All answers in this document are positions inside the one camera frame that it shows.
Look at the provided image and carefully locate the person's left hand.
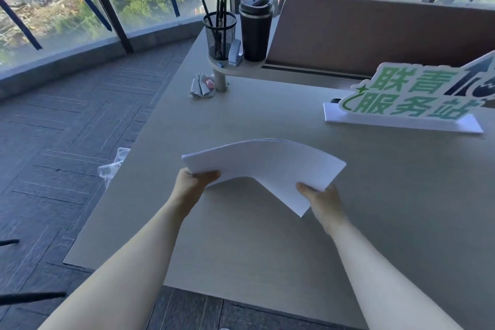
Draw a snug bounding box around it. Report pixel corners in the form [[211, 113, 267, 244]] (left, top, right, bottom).
[[169, 168, 221, 215]]

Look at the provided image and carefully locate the person's right hand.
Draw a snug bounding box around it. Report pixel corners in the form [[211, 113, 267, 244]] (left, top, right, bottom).
[[296, 182, 351, 236]]

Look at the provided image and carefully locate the stack of white paper sheets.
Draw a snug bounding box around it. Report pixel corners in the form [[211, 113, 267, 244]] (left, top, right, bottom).
[[181, 139, 347, 218]]

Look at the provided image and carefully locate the person's right forearm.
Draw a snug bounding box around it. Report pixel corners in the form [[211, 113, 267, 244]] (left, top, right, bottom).
[[323, 218, 465, 330]]

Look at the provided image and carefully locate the person's left forearm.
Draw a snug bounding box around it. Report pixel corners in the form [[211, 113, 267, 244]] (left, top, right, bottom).
[[38, 199, 195, 330]]

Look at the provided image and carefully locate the clear plastic bag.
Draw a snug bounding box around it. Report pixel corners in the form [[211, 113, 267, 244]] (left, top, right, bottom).
[[97, 147, 131, 180]]

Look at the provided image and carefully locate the beige clamp-on desk shelf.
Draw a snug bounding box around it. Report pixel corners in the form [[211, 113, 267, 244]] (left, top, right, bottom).
[[208, 51, 268, 93]]

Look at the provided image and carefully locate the white and blue stapler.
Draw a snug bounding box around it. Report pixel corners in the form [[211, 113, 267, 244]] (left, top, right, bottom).
[[228, 39, 244, 67]]

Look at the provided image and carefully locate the green and white standing sign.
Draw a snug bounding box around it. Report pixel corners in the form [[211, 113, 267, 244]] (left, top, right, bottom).
[[323, 50, 495, 134]]

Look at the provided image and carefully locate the black mesh pen holder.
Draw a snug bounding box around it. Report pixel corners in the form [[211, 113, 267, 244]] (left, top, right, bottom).
[[203, 11, 237, 61]]

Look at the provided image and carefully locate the black travel tumbler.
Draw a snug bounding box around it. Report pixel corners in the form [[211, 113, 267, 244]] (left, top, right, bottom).
[[238, 0, 275, 63]]

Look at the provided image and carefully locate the brown desk divider panel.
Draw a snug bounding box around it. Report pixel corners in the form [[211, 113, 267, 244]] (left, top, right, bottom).
[[266, 0, 495, 80]]

